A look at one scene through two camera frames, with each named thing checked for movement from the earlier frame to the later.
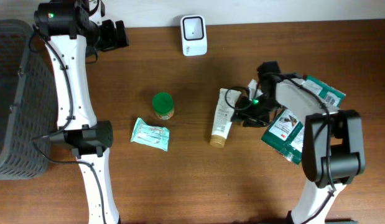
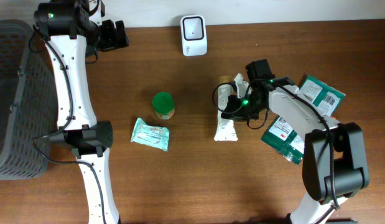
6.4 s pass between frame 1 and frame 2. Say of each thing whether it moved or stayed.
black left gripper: stayed
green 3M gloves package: stayed
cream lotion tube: moved
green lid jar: stayed
